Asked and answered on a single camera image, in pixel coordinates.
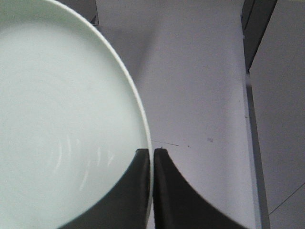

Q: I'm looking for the grey kitchen counter cabinet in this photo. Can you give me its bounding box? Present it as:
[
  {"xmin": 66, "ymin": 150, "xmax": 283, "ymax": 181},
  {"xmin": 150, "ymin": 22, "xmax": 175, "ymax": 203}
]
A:
[{"xmin": 241, "ymin": 0, "xmax": 305, "ymax": 229}]

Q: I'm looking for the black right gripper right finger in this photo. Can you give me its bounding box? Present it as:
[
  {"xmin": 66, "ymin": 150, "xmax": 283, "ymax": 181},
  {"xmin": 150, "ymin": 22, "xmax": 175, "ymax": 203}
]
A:
[{"xmin": 153, "ymin": 148, "xmax": 244, "ymax": 229}]

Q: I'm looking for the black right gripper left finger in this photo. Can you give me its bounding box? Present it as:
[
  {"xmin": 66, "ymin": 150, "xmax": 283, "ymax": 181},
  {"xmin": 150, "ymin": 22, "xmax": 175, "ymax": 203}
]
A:
[{"xmin": 61, "ymin": 149, "xmax": 150, "ymax": 229}]

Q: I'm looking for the pale green round plate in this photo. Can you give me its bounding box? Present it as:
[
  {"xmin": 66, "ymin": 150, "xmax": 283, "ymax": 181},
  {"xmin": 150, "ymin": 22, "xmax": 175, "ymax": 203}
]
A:
[{"xmin": 0, "ymin": 0, "xmax": 152, "ymax": 229}]

